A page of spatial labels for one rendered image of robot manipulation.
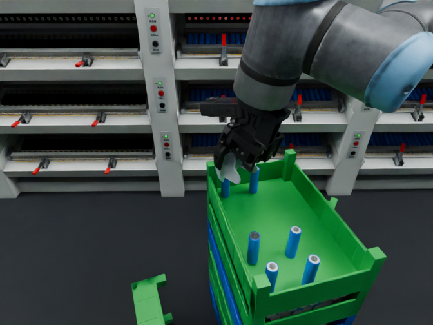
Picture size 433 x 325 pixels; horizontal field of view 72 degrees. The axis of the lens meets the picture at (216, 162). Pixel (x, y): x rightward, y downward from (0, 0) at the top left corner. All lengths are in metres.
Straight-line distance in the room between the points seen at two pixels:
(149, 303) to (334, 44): 0.62
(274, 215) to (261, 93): 0.28
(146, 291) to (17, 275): 0.54
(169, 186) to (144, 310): 0.61
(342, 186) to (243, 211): 0.77
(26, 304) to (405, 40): 1.08
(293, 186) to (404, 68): 0.41
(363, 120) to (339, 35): 0.83
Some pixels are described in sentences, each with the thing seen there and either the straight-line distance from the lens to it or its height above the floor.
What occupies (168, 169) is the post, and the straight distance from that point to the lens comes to 1.18.
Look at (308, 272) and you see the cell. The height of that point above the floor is 0.44.
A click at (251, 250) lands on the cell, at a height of 0.44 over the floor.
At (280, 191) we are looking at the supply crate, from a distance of 0.68.
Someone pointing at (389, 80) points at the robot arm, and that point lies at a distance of 0.37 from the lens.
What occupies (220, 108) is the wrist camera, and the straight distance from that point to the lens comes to 0.53.
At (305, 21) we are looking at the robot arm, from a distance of 0.39.
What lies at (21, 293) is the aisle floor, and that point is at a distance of 1.14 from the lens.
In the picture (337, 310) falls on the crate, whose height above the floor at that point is 0.36.
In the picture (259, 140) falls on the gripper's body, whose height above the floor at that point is 0.59.
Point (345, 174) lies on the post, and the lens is 1.30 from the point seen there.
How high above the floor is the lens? 0.84
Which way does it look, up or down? 35 degrees down
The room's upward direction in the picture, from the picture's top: straight up
